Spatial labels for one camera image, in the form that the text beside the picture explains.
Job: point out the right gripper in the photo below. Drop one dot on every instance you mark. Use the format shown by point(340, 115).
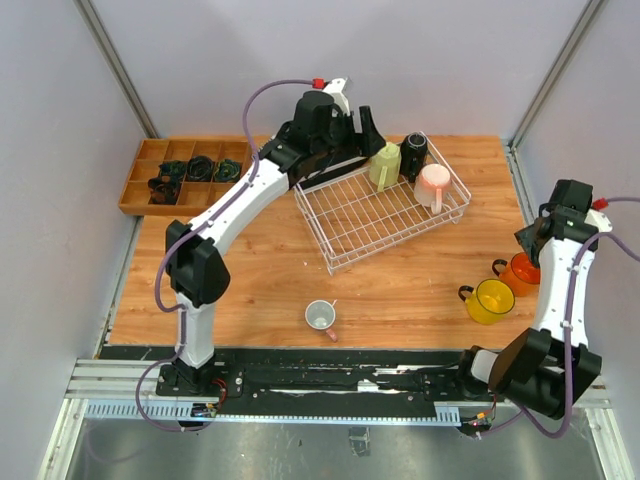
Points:
point(527, 242)

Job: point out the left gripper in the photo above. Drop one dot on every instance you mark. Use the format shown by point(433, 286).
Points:
point(370, 140)

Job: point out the pale green mug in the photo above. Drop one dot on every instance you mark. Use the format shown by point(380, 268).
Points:
point(385, 166)

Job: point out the orange glass mug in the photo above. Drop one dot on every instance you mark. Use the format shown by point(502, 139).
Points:
point(518, 273)

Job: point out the black mug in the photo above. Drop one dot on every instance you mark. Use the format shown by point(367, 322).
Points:
point(413, 149)

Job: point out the pink mug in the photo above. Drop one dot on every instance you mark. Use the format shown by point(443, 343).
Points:
point(431, 185)

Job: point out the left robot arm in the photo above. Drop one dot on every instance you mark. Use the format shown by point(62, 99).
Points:
point(319, 144)

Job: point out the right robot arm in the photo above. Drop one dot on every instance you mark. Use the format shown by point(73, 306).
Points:
point(549, 366)

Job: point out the black folded cloth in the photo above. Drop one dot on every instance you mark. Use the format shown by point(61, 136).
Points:
point(329, 168)

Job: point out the yellow glass mug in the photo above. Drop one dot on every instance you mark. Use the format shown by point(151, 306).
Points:
point(489, 302)

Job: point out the dark rolled sock right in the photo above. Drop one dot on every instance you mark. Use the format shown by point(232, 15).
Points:
point(227, 171)

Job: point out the dark rolled sock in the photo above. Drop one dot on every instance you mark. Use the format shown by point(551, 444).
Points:
point(200, 169)
point(173, 168)
point(227, 171)

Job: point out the dark rolled sock middle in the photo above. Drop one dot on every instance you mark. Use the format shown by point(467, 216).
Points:
point(200, 169)

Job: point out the black rolled sock lower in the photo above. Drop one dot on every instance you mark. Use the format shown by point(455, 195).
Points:
point(163, 190)

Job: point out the white wire dish rack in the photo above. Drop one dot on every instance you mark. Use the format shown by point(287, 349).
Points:
point(350, 220)

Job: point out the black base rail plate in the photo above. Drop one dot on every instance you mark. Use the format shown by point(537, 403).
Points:
point(431, 374)

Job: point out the small white pink-handled cup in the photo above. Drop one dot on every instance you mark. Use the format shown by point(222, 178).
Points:
point(320, 315)

